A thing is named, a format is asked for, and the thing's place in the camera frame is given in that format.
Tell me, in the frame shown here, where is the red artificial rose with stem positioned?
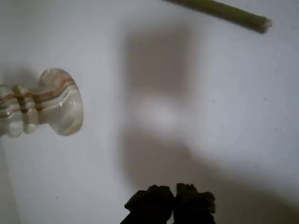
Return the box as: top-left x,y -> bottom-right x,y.
163,0 -> 273,34

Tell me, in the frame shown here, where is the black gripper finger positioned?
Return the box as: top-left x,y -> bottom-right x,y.
173,182 -> 216,224
120,184 -> 175,224

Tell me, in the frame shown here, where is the marbled onyx stone vase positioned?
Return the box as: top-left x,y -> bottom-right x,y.
0,67 -> 85,139

